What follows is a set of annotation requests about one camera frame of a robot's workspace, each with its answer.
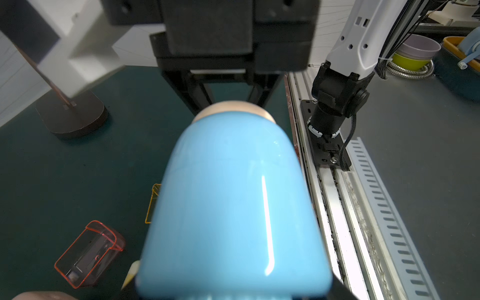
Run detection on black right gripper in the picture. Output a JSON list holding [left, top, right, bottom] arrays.
[[102, 1, 320, 116]]

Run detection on yellow transparent tray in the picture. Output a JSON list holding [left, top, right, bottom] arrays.
[[144, 183, 161, 225]]

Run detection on blue pencil sharpener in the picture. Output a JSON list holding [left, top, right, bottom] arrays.
[[136, 101, 333, 300]]

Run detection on yellow pencil sharpener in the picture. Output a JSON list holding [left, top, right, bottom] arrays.
[[121, 260, 141, 290]]

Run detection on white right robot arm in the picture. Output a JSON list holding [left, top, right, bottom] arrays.
[[102, 1, 424, 171]]

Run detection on red transparent tray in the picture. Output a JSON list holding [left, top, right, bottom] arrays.
[[54, 220, 126, 289]]

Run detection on copper glass holder stand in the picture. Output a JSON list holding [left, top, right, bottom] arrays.
[[19, 50, 108, 140]]

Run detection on stacked bowls outside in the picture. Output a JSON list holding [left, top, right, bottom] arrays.
[[386, 34, 441, 80]]

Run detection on dark bin with items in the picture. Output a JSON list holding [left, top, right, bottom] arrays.
[[433, 27, 480, 103]]

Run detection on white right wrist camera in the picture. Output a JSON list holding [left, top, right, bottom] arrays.
[[0, 0, 168, 99]]

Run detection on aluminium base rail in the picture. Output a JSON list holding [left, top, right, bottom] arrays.
[[285, 72, 406, 300]]

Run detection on white slotted cable duct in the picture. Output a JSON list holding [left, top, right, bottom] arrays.
[[347, 138, 440, 300]]

